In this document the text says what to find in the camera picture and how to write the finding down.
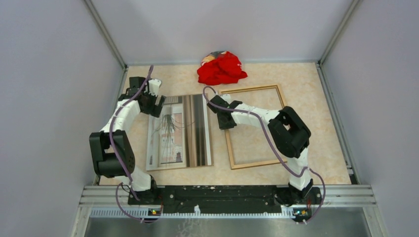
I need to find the printed photo sheet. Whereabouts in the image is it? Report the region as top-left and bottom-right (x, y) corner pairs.
(146, 94), (213, 171)

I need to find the wooden picture frame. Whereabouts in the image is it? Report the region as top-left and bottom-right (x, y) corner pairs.
(218, 84), (287, 170)

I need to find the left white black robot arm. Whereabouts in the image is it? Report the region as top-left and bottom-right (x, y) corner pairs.
(89, 77), (166, 204)

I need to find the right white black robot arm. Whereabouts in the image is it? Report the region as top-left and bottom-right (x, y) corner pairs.
(207, 94), (313, 206)

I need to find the red crumpled cloth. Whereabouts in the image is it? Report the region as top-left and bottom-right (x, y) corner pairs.
(197, 51), (248, 85)

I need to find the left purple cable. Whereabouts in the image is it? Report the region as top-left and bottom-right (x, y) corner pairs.
(109, 65), (164, 224)

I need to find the purple cable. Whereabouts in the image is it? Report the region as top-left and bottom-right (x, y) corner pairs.
(109, 65), (164, 224)
(202, 85), (326, 224)

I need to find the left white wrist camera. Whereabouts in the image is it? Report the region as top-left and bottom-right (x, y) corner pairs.
(147, 79), (162, 97)

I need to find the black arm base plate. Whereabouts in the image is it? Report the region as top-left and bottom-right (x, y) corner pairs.
(128, 185), (322, 214)

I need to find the aluminium front rail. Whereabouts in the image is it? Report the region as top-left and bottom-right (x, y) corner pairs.
(79, 185), (377, 219)

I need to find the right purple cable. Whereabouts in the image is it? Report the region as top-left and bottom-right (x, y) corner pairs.
(202, 85), (326, 224)

